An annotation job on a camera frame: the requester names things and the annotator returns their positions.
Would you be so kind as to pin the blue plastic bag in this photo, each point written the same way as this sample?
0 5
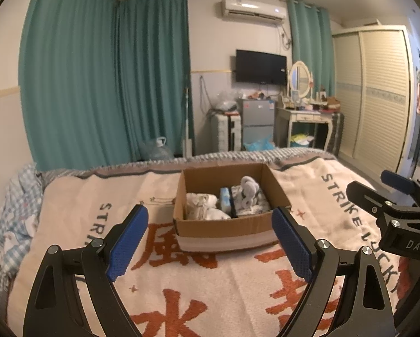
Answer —
259 144

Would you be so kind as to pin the white suitcase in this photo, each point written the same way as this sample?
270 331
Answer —
218 131

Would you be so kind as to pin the oval white mirror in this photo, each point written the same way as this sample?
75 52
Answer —
299 79

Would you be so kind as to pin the grey bedspread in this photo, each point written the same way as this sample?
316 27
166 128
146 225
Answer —
143 165

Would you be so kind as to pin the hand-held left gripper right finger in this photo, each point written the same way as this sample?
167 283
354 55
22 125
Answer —
292 244

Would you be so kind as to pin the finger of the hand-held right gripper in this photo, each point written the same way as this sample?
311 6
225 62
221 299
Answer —
364 195
396 179

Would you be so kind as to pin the white sock bundle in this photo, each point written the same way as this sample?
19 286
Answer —
201 199

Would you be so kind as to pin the white air conditioner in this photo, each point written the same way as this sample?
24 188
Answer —
254 8

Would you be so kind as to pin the cardboard box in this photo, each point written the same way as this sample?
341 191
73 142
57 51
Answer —
227 233

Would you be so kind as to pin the wide teal curtain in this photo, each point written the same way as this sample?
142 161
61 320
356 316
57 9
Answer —
73 77

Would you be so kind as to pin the dark suitcase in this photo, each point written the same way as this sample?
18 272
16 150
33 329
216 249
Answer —
336 133

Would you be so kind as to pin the white socks pair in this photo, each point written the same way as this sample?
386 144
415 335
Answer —
248 186

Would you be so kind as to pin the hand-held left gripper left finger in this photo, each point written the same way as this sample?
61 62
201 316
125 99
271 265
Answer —
127 244

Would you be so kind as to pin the blue tissue packet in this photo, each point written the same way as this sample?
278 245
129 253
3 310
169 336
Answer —
225 198

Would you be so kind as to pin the printed cream blanket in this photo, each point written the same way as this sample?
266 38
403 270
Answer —
203 281

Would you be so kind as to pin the white dressing table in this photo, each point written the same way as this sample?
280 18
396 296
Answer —
301 116

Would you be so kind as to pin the black wall television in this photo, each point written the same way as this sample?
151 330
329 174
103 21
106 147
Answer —
261 66

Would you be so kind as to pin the large water jug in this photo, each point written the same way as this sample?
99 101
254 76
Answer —
157 151

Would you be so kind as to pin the narrow teal curtain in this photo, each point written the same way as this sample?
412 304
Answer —
312 42

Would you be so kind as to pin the patterned tissue box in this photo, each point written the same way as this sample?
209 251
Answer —
259 207

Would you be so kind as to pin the blue plaid quilt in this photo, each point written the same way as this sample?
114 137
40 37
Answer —
13 210

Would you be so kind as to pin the cream sliding wardrobe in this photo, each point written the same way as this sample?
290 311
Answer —
375 98

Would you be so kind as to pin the clear plastic bag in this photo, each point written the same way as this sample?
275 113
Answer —
225 101

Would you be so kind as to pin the grey small fridge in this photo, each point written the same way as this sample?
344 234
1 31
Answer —
255 112

